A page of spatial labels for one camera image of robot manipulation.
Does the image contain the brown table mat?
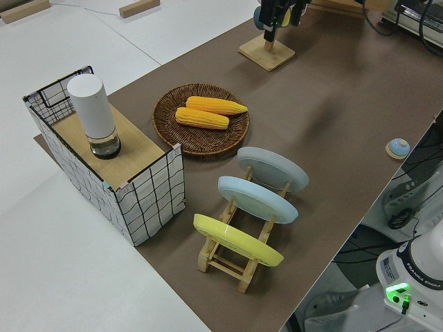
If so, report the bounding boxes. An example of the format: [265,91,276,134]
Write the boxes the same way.
[33,6,443,332]

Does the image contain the white toaster oven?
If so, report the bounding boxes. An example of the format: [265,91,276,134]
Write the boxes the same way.
[382,0,443,48]

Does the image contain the wooden plate rack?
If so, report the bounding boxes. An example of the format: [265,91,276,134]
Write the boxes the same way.
[197,165,291,295]

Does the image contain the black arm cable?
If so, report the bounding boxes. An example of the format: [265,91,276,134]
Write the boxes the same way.
[359,0,394,36]

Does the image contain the teal mug yellow inside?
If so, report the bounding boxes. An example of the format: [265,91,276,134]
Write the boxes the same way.
[253,5,293,30]

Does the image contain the yellow plate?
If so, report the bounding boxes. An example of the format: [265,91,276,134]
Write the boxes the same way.
[192,213,284,267]

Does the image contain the wooden cabinet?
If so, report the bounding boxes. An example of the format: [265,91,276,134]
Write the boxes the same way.
[307,0,385,15]

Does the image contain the white cylinder bottle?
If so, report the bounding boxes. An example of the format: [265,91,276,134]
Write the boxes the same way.
[66,75,122,160]

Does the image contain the light blue plate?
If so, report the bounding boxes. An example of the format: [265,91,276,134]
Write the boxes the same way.
[217,176,299,225]

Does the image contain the blue call bell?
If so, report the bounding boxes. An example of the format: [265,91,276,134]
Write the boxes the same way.
[386,138,411,160]

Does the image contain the yellow corn cob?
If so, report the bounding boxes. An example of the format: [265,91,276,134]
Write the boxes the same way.
[175,107,230,131]
[186,95,249,116]

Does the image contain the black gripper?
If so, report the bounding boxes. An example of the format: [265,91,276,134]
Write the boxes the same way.
[260,0,307,42]

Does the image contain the brown wicker basket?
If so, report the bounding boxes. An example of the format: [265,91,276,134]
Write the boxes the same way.
[152,82,251,159]

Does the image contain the grid shelf with wooden board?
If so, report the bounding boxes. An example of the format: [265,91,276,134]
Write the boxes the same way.
[22,64,188,247]

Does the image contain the grey plate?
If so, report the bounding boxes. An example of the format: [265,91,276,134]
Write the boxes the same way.
[237,146,309,195]

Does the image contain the wooden block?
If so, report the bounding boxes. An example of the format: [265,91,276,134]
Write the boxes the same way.
[0,0,51,24]
[119,0,161,18]

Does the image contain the wooden mug tree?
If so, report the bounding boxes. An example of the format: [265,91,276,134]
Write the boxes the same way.
[238,26,296,73]

